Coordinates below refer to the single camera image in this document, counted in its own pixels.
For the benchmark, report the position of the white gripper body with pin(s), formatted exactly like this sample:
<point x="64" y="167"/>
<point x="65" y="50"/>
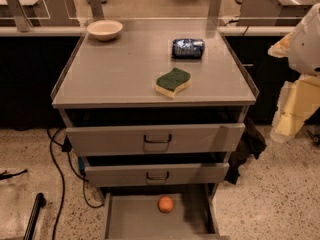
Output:
<point x="306" y="49"/>

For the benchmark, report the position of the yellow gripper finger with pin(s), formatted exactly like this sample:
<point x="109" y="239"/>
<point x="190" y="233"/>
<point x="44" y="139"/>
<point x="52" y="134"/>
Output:
<point x="297" y="102"/>
<point x="280" y="49"/>

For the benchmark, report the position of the orange fruit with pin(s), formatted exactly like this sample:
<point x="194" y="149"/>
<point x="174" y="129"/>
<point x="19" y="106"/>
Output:
<point x="165" y="204"/>

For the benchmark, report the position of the grey top drawer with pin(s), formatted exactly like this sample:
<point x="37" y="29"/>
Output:
<point x="155" y="139"/>

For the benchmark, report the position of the grey drawer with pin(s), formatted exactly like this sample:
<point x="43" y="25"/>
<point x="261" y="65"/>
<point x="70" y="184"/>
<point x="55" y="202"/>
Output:
<point x="155" y="139"/>
<point x="137" y="217"/>
<point x="162" y="174"/>

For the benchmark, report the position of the grey metal drawer cabinet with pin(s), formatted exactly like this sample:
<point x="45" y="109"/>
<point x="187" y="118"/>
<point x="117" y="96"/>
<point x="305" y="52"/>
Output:
<point x="113" y="84"/>

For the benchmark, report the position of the grey bottom drawer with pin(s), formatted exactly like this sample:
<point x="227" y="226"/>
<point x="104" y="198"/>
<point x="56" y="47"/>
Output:
<point x="137" y="217"/>

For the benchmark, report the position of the grey middle drawer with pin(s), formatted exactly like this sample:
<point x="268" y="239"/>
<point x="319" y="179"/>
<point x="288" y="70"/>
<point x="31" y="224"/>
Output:
<point x="162" y="174"/>

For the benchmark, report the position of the grey background desk right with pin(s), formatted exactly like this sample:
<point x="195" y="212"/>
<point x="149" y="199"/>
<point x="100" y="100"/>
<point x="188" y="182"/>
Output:
<point x="273" y="12"/>

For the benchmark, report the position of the grey background desk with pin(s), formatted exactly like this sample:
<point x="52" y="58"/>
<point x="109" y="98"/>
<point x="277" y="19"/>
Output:
<point x="42" y="13"/>
<point x="273" y="12"/>

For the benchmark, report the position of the dark cloth behind cabinet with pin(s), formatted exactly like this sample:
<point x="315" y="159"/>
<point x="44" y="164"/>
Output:
<point x="252" y="143"/>

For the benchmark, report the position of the blue foil snack bag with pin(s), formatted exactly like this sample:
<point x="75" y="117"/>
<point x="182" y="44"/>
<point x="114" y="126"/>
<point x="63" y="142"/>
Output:
<point x="188" y="48"/>

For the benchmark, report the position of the green yellow sponge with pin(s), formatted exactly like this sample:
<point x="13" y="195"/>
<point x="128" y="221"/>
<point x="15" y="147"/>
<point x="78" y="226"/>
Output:
<point x="172" y="82"/>

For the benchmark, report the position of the clear acrylic barrier panel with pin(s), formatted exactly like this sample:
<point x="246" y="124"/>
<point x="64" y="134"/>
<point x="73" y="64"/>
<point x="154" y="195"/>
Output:
<point x="181" y="16"/>

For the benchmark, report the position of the white ceramic bowl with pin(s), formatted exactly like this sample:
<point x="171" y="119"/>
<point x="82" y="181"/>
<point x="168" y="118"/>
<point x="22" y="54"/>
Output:
<point x="105" y="30"/>

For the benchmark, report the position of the grey background desk left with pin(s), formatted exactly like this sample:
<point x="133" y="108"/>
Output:
<point x="42" y="13"/>

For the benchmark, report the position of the black bar on floor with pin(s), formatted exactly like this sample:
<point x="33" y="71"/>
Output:
<point x="39" y="203"/>

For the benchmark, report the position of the black cable floor left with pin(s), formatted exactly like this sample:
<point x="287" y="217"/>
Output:
<point x="5" y="175"/>

